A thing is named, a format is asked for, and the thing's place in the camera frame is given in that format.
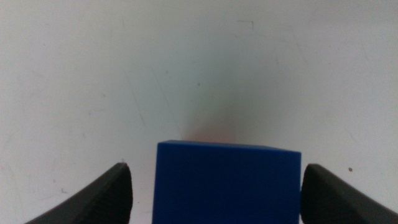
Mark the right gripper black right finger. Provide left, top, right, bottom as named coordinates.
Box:
left=299, top=163, right=398, bottom=224

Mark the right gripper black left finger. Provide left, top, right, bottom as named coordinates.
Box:
left=24, top=162, right=134, bottom=224

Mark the blue cube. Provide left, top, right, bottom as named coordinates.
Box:
left=151, top=139, right=303, bottom=224

